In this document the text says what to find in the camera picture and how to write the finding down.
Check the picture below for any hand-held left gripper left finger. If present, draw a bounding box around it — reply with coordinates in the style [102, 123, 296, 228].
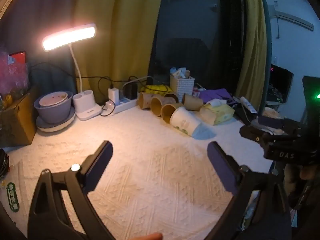
[27, 141, 114, 240]

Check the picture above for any person's left hand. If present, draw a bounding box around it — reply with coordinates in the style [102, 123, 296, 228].
[132, 232, 164, 240]

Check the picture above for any white textured table cloth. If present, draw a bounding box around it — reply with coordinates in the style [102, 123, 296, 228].
[0, 102, 275, 240]

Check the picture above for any pale pink bowl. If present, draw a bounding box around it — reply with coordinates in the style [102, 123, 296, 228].
[39, 92, 69, 108]

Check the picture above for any white power strip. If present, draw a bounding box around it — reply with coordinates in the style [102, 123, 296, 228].
[102, 97, 138, 116]

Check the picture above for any yellow snack bag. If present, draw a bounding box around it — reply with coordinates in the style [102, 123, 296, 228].
[139, 84, 173, 96]

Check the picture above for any white paper cup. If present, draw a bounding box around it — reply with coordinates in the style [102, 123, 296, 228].
[169, 106, 217, 141]

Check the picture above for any white air conditioner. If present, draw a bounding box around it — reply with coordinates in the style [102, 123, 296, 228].
[268, 6, 315, 32]

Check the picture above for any green sticker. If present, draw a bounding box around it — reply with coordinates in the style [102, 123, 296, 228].
[5, 181, 21, 212]

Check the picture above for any white woven basket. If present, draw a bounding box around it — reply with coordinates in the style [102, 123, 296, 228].
[170, 74, 196, 99]

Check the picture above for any white cable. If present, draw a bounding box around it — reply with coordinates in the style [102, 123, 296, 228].
[122, 76, 153, 91]

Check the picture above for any black monitor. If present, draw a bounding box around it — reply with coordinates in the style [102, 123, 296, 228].
[266, 64, 294, 104]

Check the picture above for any white charger plug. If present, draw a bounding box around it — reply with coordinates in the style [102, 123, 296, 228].
[108, 87, 120, 104]

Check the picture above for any dark device with green light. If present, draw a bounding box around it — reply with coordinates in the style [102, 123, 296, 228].
[302, 75, 320, 122]

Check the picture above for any purple rimmed plate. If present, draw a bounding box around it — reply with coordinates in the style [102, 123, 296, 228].
[36, 106, 76, 133]

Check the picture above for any cardboard box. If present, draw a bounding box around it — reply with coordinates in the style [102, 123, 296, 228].
[0, 87, 38, 148]

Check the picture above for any white desk lamp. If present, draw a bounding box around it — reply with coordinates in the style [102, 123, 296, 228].
[42, 23, 103, 121]

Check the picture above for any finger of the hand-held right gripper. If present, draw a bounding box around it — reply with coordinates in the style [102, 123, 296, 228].
[239, 126, 270, 143]
[257, 116, 285, 130]

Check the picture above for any white tube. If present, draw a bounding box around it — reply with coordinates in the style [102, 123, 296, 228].
[239, 96, 258, 115]

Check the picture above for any yellow tissue pack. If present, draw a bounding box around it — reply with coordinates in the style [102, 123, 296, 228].
[199, 99, 236, 126]

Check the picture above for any purple cloth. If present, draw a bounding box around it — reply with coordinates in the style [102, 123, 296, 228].
[199, 88, 238, 106]

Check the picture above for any yellow curtain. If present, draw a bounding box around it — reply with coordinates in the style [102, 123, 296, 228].
[74, 0, 165, 103]
[234, 0, 268, 105]

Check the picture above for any purple bowl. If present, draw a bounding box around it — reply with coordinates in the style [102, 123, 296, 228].
[34, 91, 74, 124]

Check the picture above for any person's right hand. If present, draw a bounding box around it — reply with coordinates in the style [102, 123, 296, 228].
[285, 164, 320, 182]

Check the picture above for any dark round object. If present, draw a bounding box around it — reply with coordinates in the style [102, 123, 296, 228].
[0, 148, 11, 178]

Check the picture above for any black cable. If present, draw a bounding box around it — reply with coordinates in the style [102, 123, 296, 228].
[29, 62, 114, 117]

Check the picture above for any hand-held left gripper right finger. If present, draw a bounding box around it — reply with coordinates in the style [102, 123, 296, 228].
[207, 141, 292, 240]

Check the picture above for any black power adapter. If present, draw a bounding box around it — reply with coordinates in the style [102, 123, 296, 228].
[124, 82, 138, 100]

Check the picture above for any purple plastic bag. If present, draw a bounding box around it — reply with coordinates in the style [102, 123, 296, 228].
[0, 44, 30, 96]

